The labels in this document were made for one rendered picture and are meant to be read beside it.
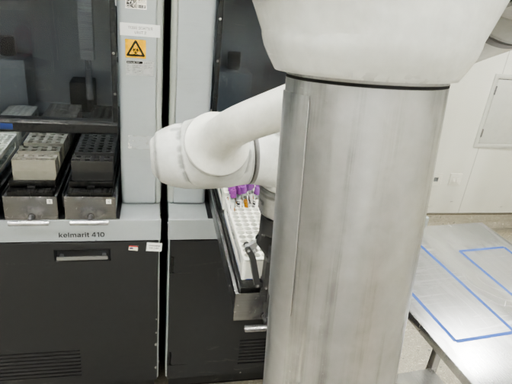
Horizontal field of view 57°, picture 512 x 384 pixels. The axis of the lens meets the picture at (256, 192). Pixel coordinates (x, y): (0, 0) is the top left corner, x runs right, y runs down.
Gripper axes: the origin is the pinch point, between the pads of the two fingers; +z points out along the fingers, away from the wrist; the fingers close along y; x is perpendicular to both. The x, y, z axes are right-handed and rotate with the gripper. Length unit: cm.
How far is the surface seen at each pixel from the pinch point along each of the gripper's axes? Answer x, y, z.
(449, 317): 10.2, -34.9, -2.0
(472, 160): -166, -170, 33
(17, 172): -53, 60, -4
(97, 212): -46, 38, 4
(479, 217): -166, -189, 74
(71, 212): -46, 45, 4
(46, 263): -46, 53, 21
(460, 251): -13, -52, -2
